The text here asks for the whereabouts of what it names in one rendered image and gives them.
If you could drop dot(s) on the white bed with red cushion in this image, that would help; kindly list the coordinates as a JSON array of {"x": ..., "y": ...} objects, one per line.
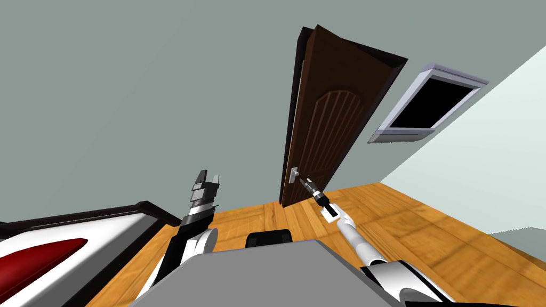
[{"x": 81, "y": 243}]

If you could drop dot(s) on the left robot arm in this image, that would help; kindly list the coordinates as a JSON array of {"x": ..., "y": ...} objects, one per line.
[{"x": 190, "y": 238}]

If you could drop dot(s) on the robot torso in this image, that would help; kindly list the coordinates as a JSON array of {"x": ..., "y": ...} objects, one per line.
[{"x": 264, "y": 277}]

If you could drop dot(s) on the dark brown door leaf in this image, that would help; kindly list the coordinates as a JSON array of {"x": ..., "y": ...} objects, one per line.
[{"x": 332, "y": 119}]

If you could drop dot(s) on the white framed dark window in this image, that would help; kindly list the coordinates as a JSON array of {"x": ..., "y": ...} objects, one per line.
[{"x": 431, "y": 104}]

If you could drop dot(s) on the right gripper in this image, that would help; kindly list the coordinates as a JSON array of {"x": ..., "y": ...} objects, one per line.
[{"x": 314, "y": 190}]

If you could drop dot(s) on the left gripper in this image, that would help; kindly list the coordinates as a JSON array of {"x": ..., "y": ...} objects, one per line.
[{"x": 204, "y": 194}]

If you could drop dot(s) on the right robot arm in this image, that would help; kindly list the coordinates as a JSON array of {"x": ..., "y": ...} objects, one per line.
[{"x": 362, "y": 245}]

